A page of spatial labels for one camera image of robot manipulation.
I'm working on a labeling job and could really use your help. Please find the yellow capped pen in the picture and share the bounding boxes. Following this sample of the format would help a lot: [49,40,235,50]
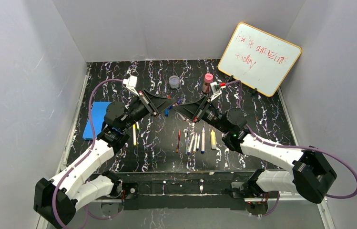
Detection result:
[133,124,137,146]

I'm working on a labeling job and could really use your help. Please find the blue capped white marker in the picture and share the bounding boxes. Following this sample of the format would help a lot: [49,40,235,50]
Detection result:
[201,127,205,154]

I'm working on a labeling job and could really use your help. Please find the orange yellow highlighter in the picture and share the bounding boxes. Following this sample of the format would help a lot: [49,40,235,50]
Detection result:
[210,130,217,150]

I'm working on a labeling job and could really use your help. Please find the purple white marker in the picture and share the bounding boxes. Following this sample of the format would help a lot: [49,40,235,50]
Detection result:
[187,133,195,155]

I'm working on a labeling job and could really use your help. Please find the checkered black white pen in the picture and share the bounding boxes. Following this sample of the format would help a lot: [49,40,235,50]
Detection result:
[184,130,189,155]

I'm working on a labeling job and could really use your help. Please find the blue red marker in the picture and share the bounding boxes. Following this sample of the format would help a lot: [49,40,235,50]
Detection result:
[196,134,201,151]

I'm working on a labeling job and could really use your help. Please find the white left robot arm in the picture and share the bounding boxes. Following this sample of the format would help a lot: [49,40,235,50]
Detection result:
[33,90,176,229]

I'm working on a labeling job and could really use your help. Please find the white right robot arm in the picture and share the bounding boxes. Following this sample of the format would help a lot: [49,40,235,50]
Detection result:
[174,96,337,204]

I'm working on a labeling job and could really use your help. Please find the blue foam pad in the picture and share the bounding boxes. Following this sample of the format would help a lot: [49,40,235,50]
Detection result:
[82,102,111,141]

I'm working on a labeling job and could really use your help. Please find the clear round plastic container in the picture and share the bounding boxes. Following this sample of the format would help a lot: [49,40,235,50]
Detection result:
[168,75,181,90]

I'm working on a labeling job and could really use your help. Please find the pink capped bottle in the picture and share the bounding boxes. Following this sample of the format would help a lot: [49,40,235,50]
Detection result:
[202,73,214,94]

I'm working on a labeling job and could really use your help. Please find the yellow framed whiteboard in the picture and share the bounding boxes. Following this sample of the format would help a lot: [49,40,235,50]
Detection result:
[218,22,302,97]

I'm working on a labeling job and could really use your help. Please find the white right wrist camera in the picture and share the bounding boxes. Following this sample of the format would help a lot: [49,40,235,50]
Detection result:
[210,82,222,101]

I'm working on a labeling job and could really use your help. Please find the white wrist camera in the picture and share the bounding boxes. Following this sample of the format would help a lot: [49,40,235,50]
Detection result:
[210,82,222,101]
[122,75,140,97]

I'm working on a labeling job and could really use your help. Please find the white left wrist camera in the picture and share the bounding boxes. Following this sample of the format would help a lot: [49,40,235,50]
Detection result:
[122,75,140,97]

